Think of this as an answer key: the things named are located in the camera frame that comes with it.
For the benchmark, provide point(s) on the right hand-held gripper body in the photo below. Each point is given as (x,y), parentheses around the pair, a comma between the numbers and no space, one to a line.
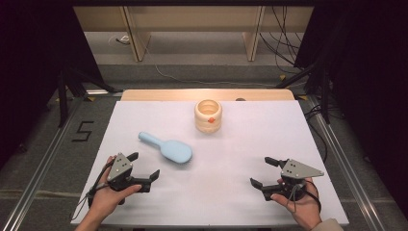
(298,171)

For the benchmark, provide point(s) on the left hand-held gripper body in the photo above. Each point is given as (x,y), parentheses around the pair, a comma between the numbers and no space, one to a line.
(120,166)

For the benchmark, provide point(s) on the cream ringed duck cup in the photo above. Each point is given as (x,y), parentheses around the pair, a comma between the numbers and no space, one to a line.
(205,123)

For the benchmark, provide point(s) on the person's left hand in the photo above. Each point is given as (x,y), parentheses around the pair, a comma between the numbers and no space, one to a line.
(102,199)

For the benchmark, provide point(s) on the person's right hand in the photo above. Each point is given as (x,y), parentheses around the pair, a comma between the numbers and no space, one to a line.
(304,210)

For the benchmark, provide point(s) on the white table sheet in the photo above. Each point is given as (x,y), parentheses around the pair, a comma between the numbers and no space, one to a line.
(224,166)

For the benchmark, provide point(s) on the light wooden table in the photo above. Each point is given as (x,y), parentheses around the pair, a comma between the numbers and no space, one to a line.
(179,95)

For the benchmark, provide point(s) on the black tripod stand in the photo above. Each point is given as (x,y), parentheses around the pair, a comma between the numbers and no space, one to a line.
(325,96)
(63,96)

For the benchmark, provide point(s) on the dark curtain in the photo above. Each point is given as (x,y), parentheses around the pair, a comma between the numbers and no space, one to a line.
(369,80)
(32,64)

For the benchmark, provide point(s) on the white floor socket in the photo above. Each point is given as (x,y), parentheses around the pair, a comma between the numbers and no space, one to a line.
(123,39)

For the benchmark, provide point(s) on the beige wooden desk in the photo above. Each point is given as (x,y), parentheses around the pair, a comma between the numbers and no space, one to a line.
(192,19)

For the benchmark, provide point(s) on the metal floor rail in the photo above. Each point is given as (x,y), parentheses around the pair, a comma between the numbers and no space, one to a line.
(349,173)
(35,186)

